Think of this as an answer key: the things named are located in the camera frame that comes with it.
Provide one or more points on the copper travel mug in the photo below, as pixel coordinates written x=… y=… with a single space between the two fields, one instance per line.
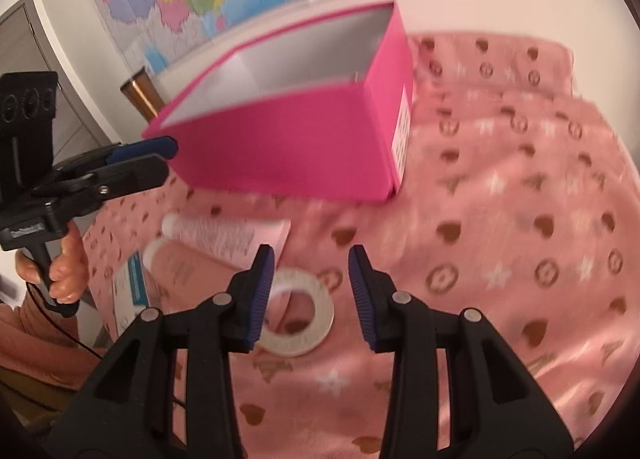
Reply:
x=143 y=95

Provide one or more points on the teal white medicine box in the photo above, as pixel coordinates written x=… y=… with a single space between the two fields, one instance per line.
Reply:
x=130 y=295

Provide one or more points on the slim pink cream tube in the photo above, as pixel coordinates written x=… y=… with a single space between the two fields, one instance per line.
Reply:
x=234 y=242

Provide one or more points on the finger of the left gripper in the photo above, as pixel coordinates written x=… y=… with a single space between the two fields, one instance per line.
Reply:
x=111 y=181
x=164 y=146

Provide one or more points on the white tape roll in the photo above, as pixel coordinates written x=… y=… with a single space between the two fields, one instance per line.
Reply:
x=300 y=314

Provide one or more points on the person's left hand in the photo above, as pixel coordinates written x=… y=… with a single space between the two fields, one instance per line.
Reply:
x=69 y=271

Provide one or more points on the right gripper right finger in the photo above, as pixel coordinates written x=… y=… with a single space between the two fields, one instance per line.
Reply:
x=458 y=389

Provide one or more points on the large pink lotion tube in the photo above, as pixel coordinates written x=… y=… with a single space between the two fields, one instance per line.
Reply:
x=184 y=277

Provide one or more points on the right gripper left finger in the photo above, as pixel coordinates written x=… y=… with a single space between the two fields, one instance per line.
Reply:
x=164 y=389

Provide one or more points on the grey wooden door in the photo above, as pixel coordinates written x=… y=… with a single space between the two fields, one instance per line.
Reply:
x=25 y=49

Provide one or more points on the pink patterned tablecloth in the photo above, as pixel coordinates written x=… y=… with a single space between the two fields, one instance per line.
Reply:
x=518 y=199

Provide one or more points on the pink sweater left forearm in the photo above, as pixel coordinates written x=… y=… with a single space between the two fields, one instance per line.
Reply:
x=32 y=347

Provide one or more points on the pink cardboard storage box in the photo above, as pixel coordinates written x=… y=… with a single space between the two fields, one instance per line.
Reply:
x=318 y=109

